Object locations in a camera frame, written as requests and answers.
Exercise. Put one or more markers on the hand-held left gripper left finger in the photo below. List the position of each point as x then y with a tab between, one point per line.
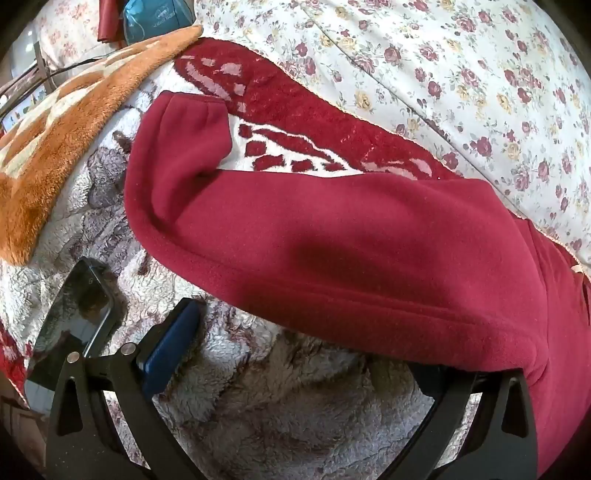
168	346

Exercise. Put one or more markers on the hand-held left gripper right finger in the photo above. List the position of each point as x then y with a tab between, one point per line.
461	415

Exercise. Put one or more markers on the red fleece garment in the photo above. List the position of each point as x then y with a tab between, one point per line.
351	249

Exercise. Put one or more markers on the black smartphone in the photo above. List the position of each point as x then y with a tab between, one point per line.
69	318

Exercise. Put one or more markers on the red and white plush blanket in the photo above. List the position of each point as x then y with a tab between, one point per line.
277	415

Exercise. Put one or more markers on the orange plush blanket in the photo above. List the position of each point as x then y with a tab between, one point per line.
69	134

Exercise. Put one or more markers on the blue bag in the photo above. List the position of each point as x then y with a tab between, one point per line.
154	18

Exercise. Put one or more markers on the dark red cloth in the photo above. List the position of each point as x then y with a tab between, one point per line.
110	21

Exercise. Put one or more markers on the floral bed sheet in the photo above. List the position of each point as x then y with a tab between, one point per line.
461	69

